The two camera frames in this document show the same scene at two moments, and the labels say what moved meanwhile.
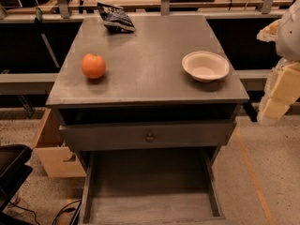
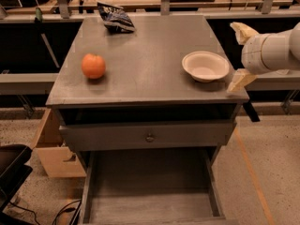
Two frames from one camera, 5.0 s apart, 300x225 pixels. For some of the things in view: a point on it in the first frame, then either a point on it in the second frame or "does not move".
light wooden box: [58, 160] does not move
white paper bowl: [205, 66] does not move
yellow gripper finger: [269, 33] to [243, 32]
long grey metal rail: [27, 83] does not move
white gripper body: [290, 35] to [252, 54]
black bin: [13, 170] does not move
